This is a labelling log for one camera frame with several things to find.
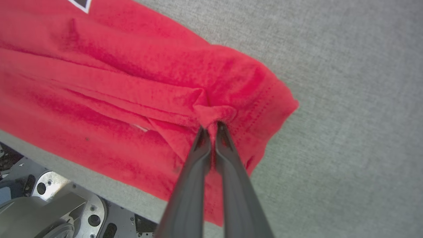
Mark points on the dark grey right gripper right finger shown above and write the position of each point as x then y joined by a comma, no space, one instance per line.
238,198

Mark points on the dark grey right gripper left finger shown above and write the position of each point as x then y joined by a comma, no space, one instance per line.
190,191

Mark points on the red and white jersey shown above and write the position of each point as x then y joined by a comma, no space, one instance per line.
99,82

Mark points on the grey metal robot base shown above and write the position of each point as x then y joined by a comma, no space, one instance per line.
122,218

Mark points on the grey robot waist link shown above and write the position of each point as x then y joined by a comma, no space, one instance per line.
29,211

